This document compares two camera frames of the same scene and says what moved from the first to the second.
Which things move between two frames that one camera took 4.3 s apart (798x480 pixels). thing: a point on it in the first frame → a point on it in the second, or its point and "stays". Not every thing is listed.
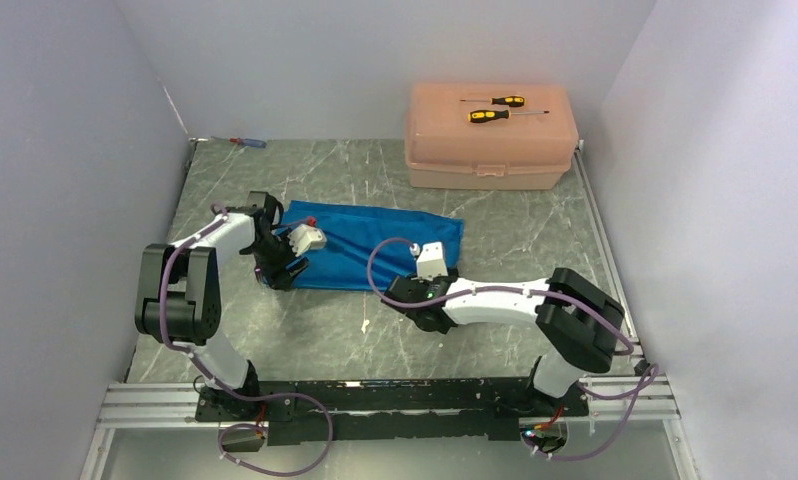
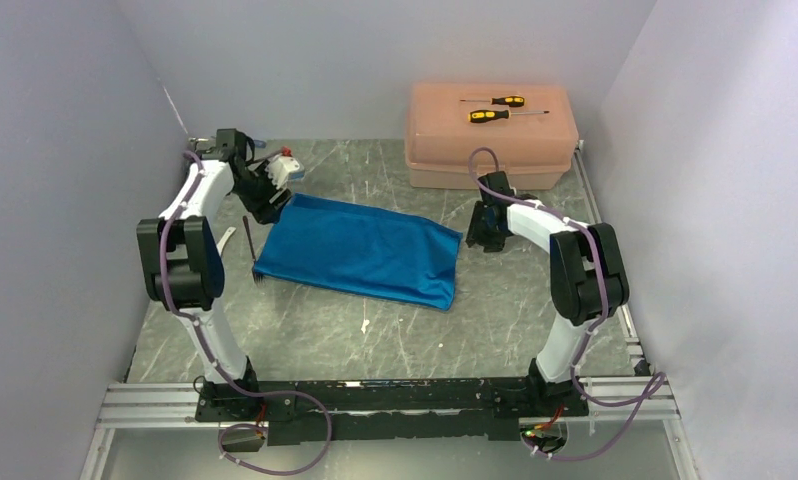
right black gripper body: x=423 y=326 → x=480 y=232
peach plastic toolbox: x=445 y=151 stays
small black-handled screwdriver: x=504 y=100 stays
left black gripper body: x=273 y=256 → x=256 y=193
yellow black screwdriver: x=484 y=116 stays
